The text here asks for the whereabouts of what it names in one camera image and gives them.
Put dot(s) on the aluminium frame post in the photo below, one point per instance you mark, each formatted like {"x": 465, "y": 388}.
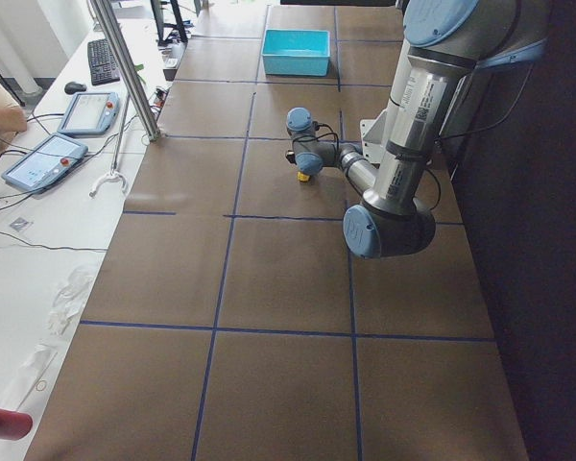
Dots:
{"x": 109, "y": 25}

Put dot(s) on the red cylinder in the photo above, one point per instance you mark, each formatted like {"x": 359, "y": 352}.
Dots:
{"x": 14, "y": 425}

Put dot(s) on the yellow beetle toy car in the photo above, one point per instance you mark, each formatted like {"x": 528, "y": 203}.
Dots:
{"x": 303, "y": 177}

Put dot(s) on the person forearm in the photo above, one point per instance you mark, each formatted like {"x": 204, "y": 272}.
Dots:
{"x": 0, "y": 115}

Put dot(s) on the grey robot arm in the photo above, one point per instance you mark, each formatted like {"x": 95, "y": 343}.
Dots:
{"x": 444, "y": 41}

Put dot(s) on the teach pendant tablet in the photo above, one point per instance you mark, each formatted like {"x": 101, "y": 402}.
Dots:
{"x": 48, "y": 163}
{"x": 89, "y": 114}

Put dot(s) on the white grabber tool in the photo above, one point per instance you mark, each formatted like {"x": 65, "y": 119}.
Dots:
{"x": 113, "y": 174}

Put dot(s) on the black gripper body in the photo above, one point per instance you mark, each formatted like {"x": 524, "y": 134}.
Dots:
{"x": 301, "y": 173}

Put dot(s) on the white paper sheet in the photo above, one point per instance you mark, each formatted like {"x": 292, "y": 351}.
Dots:
{"x": 27, "y": 376}

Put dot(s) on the black computer mouse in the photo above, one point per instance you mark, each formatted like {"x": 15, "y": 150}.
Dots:
{"x": 73, "y": 87}

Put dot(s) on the black keyboard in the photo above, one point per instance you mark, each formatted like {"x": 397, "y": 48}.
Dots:
{"x": 101, "y": 62}

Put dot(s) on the far teach pendant tablet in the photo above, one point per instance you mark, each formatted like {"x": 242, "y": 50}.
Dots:
{"x": 89, "y": 114}

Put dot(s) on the light blue plastic bin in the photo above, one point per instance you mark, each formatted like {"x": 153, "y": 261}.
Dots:
{"x": 302, "y": 53}

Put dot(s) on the crumpled white plastic wrap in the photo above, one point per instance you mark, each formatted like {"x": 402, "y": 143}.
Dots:
{"x": 71, "y": 299}

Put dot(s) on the near teach pendant tablet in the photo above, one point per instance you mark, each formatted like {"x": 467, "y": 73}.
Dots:
{"x": 48, "y": 163}

